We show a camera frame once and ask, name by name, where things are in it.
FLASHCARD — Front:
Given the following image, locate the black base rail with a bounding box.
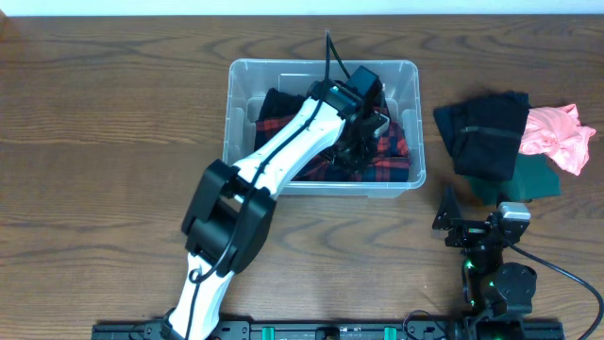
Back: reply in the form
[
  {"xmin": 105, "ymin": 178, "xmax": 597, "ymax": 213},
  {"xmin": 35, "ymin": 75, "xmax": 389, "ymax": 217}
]
[{"xmin": 91, "ymin": 318, "xmax": 565, "ymax": 340}]

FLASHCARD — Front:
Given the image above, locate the red blue plaid shirt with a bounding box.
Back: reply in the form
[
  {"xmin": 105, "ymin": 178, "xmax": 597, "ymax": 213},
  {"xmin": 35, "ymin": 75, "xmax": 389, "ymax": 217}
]
[{"xmin": 254, "ymin": 106, "xmax": 411, "ymax": 183}]

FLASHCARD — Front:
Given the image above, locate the dark green garment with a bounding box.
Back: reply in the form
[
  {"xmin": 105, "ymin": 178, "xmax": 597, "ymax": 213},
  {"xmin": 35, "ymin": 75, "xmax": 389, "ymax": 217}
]
[{"xmin": 465, "ymin": 154, "xmax": 562, "ymax": 205}]

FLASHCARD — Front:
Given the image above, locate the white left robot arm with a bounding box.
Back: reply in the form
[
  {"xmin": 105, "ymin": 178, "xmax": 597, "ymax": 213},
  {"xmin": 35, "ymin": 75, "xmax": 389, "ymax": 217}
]
[{"xmin": 160, "ymin": 78, "xmax": 388, "ymax": 339}]

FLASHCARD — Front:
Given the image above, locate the black garment with tape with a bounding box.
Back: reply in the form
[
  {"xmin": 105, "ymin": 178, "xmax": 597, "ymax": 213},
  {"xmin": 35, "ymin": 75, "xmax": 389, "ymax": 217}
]
[{"xmin": 433, "ymin": 92, "xmax": 530, "ymax": 181}]

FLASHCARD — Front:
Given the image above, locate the pink garment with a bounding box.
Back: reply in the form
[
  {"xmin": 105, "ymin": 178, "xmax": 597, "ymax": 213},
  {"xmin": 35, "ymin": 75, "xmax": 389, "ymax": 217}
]
[{"xmin": 519, "ymin": 104, "xmax": 596, "ymax": 176}]

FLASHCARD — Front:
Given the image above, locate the clear plastic storage bin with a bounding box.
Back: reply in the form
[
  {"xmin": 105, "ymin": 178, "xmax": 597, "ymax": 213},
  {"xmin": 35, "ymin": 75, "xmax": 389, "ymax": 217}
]
[{"xmin": 222, "ymin": 59, "xmax": 427, "ymax": 198}]

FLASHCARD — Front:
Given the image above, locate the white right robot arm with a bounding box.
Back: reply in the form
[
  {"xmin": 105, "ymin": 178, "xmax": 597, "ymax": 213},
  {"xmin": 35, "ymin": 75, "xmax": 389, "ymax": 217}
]
[{"xmin": 432, "ymin": 187, "xmax": 537, "ymax": 340}]

